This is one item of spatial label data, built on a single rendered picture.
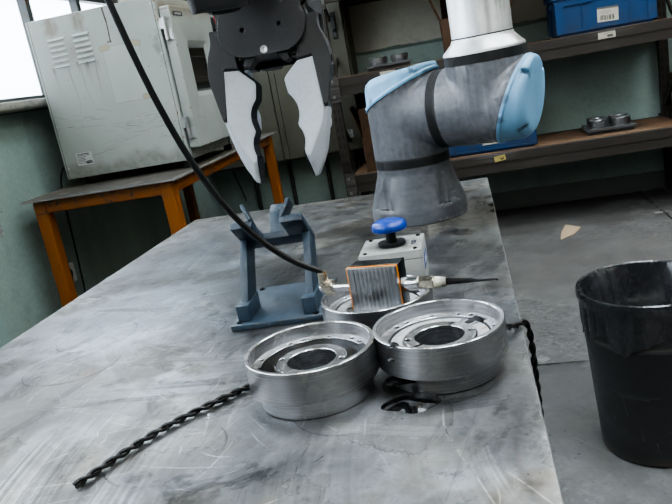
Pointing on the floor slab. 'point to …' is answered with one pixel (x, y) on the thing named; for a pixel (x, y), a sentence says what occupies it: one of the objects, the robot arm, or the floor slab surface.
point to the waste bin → (631, 356)
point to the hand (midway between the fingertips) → (284, 163)
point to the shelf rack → (557, 150)
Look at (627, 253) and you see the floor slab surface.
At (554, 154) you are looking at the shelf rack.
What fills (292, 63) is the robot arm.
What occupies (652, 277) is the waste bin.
